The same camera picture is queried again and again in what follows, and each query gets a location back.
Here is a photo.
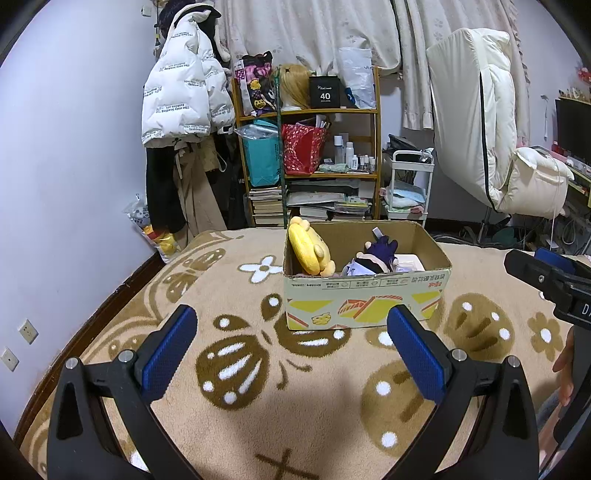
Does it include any stack of old books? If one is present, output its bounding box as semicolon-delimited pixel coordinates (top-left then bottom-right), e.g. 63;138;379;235
248;185;287;227

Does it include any black cube box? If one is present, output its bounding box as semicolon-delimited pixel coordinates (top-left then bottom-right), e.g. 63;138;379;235
308;75;343;110

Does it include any white-haired purple plush doll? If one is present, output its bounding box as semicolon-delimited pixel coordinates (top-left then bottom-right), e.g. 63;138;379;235
344;235;399;277

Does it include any cream floral curtain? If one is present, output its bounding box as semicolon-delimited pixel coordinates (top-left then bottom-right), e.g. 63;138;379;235
216;0;532;131

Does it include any translucent plastic bag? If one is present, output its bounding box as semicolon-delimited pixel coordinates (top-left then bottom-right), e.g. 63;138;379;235
338;46;378;110

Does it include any beige brown patterned rug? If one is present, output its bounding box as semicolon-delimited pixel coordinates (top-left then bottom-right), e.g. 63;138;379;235
14;228;591;480

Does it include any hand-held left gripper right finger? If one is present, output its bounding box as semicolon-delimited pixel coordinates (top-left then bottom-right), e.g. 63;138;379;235
386;304;542;480

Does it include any printed cardboard box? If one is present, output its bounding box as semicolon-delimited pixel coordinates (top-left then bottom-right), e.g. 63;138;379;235
283;220;453;331

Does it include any black hanging coat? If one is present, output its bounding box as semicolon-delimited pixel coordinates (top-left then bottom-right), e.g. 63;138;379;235
145;145;186;234

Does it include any black pink printed bag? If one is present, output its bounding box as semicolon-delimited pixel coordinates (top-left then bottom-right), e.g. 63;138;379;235
235;54;280;117

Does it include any red patterned bag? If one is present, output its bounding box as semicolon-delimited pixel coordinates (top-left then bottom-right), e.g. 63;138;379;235
281;122;330;176

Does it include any blonde wig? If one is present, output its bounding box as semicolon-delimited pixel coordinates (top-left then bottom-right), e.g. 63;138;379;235
280;64;313;110

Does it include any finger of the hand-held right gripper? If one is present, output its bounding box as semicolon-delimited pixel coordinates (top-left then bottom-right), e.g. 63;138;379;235
503;249;579;304
534;247;591;278

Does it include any dark hat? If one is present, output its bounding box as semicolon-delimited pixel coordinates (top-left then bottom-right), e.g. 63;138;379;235
154;0;222;28

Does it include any teal paper bag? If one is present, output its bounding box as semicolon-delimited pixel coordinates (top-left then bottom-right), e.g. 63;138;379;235
239;119;283;188

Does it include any white printed puffer jacket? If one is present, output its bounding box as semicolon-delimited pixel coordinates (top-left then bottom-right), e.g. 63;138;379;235
141;4;236;149

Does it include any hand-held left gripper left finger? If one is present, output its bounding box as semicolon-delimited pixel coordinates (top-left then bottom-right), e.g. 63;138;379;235
45;304;205;480

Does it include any wooden shelf rack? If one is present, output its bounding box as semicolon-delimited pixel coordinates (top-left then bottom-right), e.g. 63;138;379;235
231;67;383;228

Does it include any person's right hand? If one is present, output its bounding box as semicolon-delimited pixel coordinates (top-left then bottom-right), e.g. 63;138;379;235
551;328;576;408

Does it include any blue white cloth pack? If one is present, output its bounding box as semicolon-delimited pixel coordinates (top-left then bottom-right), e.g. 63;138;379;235
387;184;426;207

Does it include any white rolling trolley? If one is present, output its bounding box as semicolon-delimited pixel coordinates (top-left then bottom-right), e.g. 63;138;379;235
384;148;436;230

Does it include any yellow dog plush toy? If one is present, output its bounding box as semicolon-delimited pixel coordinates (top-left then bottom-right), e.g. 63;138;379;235
287;216;337;277

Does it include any green pole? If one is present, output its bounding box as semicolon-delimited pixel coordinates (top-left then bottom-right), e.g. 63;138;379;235
275;67;285;228

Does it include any pile of books and papers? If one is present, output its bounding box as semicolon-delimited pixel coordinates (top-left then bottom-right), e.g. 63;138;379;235
286;179;375;222

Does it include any group of white cosmetic bottles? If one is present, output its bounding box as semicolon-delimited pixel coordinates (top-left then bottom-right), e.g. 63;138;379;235
323;133;378;174

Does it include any plastic bag of toys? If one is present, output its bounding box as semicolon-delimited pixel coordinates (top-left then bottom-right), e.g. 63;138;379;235
123;194;182;265

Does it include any beige hanging coat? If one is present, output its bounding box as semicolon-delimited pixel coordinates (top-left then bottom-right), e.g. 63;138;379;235
173;136;229;237

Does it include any black tote bag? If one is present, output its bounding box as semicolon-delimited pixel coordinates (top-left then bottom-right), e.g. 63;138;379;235
216;131;252;230

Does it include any black computer monitor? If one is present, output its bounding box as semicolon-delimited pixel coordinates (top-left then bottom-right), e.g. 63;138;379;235
554;98;591;165

